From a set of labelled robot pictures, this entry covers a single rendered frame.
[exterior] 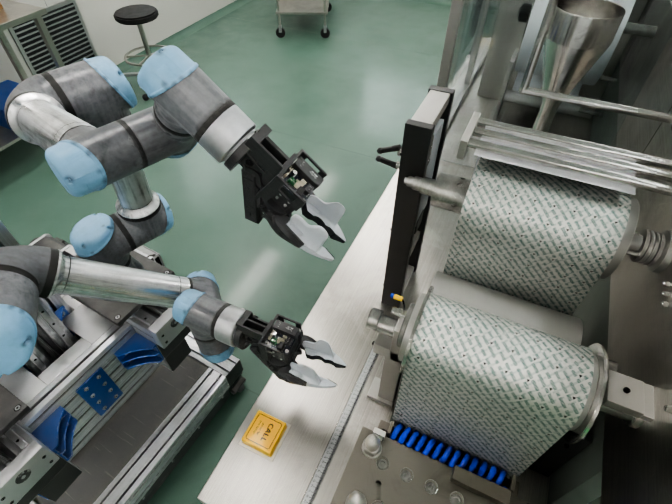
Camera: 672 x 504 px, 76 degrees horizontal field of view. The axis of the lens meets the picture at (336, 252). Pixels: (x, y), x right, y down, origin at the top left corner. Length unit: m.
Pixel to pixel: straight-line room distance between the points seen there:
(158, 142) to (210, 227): 2.08
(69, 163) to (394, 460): 0.70
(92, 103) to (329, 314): 0.72
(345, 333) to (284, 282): 1.29
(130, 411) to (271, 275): 0.98
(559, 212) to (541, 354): 0.23
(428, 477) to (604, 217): 0.52
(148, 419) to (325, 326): 0.98
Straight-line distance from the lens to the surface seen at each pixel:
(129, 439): 1.89
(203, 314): 0.88
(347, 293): 1.18
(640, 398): 0.73
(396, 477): 0.84
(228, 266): 2.50
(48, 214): 3.28
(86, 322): 1.53
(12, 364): 0.87
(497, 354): 0.65
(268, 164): 0.60
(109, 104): 1.06
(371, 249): 1.29
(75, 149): 0.68
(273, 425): 0.99
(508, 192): 0.75
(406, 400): 0.79
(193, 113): 0.61
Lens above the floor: 1.84
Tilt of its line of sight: 48 degrees down
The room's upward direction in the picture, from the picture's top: straight up
